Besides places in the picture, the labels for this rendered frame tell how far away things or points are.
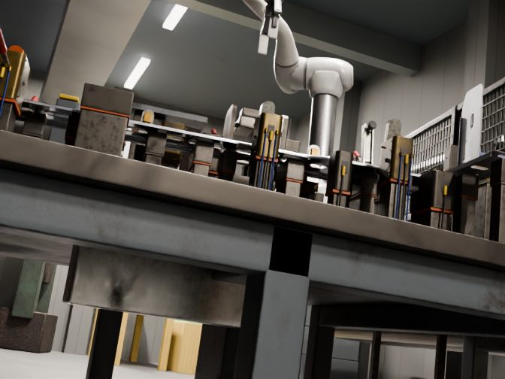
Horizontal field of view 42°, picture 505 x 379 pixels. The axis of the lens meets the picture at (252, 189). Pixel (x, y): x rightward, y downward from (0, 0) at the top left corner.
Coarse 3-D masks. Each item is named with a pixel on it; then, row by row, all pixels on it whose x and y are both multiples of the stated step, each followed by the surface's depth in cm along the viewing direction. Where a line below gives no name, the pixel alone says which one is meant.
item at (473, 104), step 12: (480, 84) 204; (468, 96) 210; (480, 96) 203; (468, 108) 209; (480, 108) 201; (468, 120) 207; (480, 120) 200; (468, 132) 206; (480, 132) 199; (468, 144) 205
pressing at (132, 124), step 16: (64, 112) 176; (64, 128) 187; (144, 128) 180; (160, 128) 174; (144, 144) 192; (176, 144) 191; (192, 144) 189; (224, 144) 185; (240, 144) 183; (304, 160) 189; (320, 160) 187; (320, 176) 203; (416, 176) 186
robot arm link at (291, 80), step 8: (296, 64) 268; (304, 64) 270; (280, 72) 270; (288, 72) 269; (296, 72) 269; (304, 72) 269; (280, 80) 274; (288, 80) 273; (296, 80) 271; (304, 80) 270; (280, 88) 280; (288, 88) 277; (296, 88) 275; (304, 88) 274
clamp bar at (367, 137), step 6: (366, 126) 215; (372, 126) 213; (366, 132) 215; (372, 132) 215; (366, 138) 215; (372, 138) 214; (366, 144) 214; (372, 144) 214; (366, 150) 213; (372, 150) 213; (366, 156) 213; (372, 156) 212; (372, 162) 211
